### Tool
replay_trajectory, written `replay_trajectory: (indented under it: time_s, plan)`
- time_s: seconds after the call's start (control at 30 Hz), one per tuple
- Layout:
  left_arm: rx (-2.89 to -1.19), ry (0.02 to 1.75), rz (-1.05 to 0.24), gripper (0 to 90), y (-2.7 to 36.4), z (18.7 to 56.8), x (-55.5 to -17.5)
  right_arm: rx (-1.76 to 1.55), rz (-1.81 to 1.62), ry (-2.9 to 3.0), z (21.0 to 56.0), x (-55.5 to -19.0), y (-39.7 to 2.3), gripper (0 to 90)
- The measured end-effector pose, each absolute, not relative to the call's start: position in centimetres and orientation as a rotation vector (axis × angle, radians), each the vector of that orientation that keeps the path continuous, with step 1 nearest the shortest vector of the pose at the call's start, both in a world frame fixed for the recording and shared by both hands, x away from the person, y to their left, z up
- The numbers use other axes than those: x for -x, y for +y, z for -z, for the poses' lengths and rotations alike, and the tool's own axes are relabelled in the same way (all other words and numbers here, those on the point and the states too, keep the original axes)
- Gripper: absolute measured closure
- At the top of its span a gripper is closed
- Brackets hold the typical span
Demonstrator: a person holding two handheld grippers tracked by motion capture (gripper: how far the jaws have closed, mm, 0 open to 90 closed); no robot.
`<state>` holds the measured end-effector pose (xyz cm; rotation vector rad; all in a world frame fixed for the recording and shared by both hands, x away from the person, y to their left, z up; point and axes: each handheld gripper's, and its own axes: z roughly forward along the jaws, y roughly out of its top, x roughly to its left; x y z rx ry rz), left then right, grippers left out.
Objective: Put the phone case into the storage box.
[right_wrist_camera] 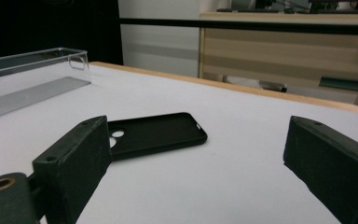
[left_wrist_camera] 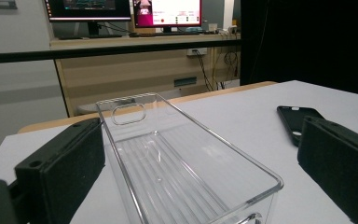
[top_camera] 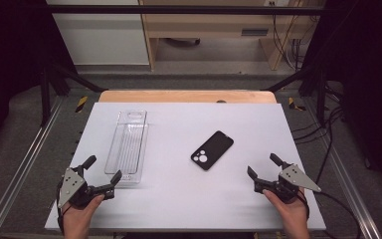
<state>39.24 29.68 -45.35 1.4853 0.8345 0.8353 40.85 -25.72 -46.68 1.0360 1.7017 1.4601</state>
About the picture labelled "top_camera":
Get person's right hand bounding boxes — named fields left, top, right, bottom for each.
left=262, top=188, right=311, bottom=239

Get black curtain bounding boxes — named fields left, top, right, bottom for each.
left=0, top=0, right=78, bottom=160
left=302, top=0, right=382, bottom=200

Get white cabinet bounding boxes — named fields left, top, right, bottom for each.
left=45, top=0, right=151, bottom=67

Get black floor cables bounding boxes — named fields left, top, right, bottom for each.
left=290, top=83, right=349, bottom=185

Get cables under desk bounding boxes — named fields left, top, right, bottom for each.
left=271, top=0, right=312, bottom=72

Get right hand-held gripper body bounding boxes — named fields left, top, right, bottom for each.
left=254, top=163, right=322, bottom=204

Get clear plastic container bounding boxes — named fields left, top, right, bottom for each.
left=103, top=110, right=150, bottom=185

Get yellow black tape strip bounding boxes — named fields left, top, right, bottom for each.
left=287, top=97, right=307, bottom=113
left=75, top=96, right=90, bottom=114

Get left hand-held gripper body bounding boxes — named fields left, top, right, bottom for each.
left=57, top=167, right=116, bottom=209

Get black phone case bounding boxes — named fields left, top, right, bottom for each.
left=190, top=129, right=235, bottom=171

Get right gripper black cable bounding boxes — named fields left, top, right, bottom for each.
left=296, top=187, right=363, bottom=239

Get aluminium rail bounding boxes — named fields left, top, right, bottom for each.
left=0, top=95, right=65, bottom=239
left=302, top=98, right=382, bottom=239

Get wooden table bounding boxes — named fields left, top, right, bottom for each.
left=97, top=89, right=278, bottom=105

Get wooden desk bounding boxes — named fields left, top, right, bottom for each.
left=138, top=0, right=316, bottom=72

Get person's left hand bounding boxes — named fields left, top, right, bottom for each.
left=62, top=193, right=105, bottom=239

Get black horizontal frame bar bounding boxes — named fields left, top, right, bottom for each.
left=46, top=4, right=327, bottom=16

